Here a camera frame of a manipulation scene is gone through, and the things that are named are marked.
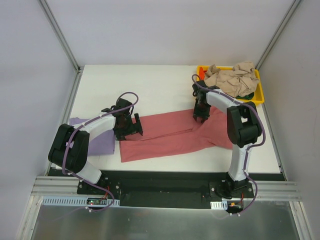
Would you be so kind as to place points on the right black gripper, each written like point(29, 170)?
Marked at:
point(200, 114)

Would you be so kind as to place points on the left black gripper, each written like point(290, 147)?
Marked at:
point(130, 128)

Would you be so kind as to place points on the pink red t shirt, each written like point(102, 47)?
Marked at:
point(175, 133)

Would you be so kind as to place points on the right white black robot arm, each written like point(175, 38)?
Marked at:
point(244, 130)

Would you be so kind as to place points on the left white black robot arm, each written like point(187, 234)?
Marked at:
point(70, 146)

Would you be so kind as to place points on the folded lavender t shirt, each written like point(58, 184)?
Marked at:
point(100, 145)

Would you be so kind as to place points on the orange t shirt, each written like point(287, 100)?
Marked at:
point(202, 74)

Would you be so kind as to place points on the green t shirt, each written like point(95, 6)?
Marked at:
point(246, 97)

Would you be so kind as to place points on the beige crumpled t shirt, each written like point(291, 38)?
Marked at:
point(240, 81)

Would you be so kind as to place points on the yellow plastic bin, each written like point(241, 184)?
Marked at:
point(258, 94)

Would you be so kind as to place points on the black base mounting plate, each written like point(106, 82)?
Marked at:
point(156, 189)

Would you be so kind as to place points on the left aluminium corner post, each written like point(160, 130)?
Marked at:
point(59, 34)

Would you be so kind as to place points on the aluminium corner post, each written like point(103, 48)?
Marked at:
point(59, 34)
point(293, 7)

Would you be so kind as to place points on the right white cable duct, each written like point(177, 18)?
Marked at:
point(219, 205)

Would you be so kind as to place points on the white cable duct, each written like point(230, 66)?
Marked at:
point(219, 205)
point(71, 201)

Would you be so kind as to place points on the right aluminium corner post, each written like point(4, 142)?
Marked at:
point(293, 7)

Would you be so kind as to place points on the aluminium front frame rail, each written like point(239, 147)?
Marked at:
point(67, 187)

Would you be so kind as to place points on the left white cable duct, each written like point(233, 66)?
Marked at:
point(71, 201)

